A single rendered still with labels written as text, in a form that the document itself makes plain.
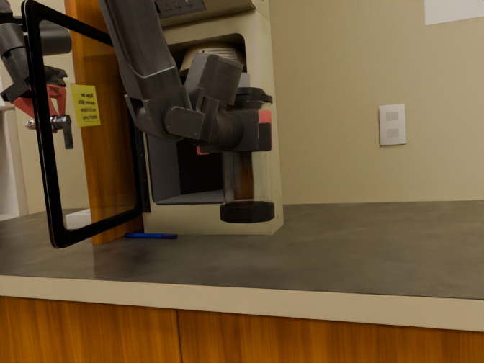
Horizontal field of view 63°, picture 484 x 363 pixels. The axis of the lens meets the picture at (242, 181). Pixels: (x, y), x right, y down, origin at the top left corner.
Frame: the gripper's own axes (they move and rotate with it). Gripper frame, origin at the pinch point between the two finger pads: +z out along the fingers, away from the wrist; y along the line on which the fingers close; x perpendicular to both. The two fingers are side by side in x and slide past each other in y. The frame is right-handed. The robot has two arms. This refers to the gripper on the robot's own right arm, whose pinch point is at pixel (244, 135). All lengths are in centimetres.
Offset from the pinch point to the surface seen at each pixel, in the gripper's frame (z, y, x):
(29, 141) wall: 54, 109, -8
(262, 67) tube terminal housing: 10.9, -0.9, -15.0
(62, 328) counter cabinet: -13.7, 31.6, 34.0
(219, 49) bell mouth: 12.7, 9.3, -20.5
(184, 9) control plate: 4.6, 13.5, -27.0
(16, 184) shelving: 51, 114, 9
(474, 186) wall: 54, -49, 13
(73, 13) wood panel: -0.3, 37.2, -28.2
